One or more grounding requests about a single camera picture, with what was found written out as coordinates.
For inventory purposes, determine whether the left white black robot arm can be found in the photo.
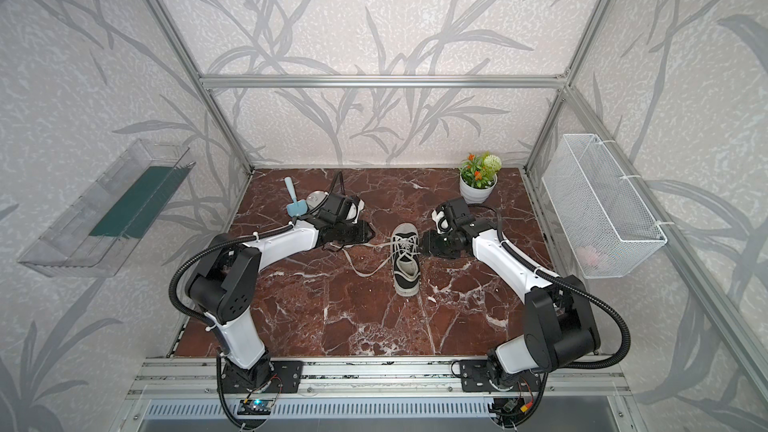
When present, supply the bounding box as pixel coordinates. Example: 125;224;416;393
168;193;375;372

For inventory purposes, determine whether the pink object in basket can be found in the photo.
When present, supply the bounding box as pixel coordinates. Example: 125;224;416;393
576;246;606;270

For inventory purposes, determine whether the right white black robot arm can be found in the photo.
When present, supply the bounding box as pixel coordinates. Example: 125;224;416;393
422;197;631;382

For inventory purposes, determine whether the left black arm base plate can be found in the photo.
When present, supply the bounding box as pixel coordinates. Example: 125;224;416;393
220;357;304;394

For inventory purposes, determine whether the potted plant white pot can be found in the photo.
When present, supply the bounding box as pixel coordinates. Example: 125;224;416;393
460;153;502;205

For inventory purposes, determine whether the white shoelace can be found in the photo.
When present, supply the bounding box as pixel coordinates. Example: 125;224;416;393
341;233;421;278

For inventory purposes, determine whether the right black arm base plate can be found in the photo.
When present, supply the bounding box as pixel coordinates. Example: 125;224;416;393
451;359;540;394

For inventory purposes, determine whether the white wire basket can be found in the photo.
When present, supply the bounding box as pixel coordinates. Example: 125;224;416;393
543;134;667;279

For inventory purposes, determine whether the right controller board with wires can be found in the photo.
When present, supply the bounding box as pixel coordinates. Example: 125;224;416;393
488;397;534;419

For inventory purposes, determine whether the clear plastic wall tray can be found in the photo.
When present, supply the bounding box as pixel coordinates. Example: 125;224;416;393
18;139;196;278

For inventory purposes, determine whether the aluminium front rail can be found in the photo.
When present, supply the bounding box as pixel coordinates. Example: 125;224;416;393
127;356;632;400

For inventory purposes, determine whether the light blue scoop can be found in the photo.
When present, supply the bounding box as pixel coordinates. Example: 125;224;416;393
284;177;308;217

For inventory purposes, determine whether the black white canvas sneaker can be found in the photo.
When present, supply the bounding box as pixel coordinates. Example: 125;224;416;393
391;223;421;297

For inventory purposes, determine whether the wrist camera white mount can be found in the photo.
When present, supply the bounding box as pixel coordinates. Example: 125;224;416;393
431;207;452;234
346;196;365;223

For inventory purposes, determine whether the silver tin can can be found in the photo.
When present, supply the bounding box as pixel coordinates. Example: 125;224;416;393
306;191;328;209

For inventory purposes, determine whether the green circuit board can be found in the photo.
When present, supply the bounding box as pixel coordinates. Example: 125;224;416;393
237;399;275;417

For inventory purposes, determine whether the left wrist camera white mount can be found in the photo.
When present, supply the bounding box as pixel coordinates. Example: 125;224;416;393
346;196;365;223

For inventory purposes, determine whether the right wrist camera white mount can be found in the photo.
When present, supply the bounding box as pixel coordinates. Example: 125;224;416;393
431;207;452;234

